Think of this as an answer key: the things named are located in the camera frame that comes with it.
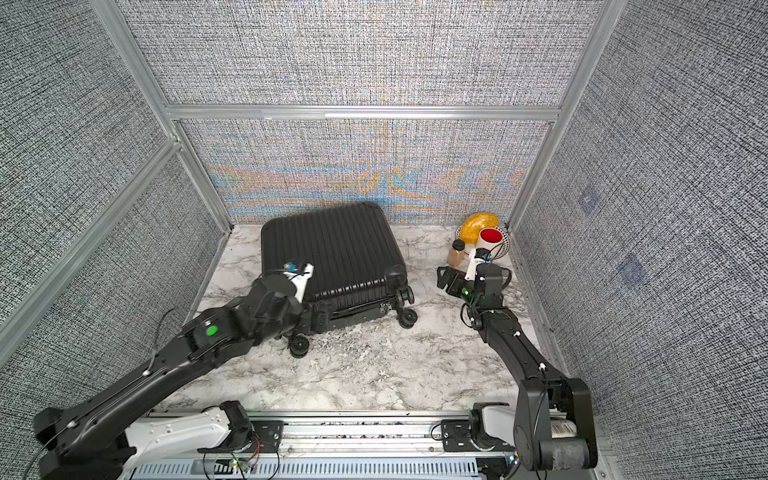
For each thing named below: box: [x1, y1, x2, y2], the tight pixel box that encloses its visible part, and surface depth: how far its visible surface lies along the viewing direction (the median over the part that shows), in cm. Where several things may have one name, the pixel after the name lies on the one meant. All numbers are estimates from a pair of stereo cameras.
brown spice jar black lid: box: [447, 239, 467, 268], surface depth 106 cm
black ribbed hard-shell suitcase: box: [261, 202, 417, 358], surface depth 85 cm
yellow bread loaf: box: [460, 212, 498, 244], surface depth 114 cm
